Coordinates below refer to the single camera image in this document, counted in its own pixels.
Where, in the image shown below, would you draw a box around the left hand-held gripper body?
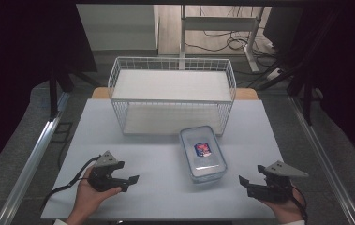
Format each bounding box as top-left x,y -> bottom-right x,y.
87,150 -> 123,192

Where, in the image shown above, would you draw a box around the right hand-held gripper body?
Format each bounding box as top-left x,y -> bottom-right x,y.
247,160 -> 310,204

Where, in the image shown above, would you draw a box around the clear plastic lidded container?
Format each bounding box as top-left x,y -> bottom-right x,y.
179,125 -> 229,185

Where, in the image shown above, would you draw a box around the white wire basket rack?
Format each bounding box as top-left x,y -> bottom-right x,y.
107,56 -> 238,137

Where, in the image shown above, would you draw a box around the person's right hand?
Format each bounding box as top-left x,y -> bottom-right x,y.
260,190 -> 306,224

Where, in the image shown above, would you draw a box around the person's left hand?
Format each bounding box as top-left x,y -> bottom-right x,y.
71,166 -> 124,220

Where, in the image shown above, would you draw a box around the wooden board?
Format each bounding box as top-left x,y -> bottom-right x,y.
90,86 -> 259,101

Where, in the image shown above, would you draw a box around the white power strip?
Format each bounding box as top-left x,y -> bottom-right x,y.
266,67 -> 284,81

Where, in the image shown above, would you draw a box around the black curtain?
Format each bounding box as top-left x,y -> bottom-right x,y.
262,4 -> 355,174
0,0 -> 98,184

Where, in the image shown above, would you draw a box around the white cabinet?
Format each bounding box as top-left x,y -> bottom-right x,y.
76,4 -> 161,53

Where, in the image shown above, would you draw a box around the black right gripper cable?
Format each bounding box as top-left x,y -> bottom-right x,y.
290,185 -> 309,224

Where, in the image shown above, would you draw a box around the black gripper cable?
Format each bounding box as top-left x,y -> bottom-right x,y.
39,155 -> 102,213
290,185 -> 309,224

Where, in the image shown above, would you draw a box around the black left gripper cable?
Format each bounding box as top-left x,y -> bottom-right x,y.
39,155 -> 102,213

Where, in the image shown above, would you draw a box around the aluminium rail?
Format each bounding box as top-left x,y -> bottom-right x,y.
288,94 -> 355,225
0,91 -> 71,225

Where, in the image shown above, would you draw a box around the black floor cables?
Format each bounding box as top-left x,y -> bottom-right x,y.
184,5 -> 281,68

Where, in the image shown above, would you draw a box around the white metal desk frame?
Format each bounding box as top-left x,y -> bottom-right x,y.
178,4 -> 265,73

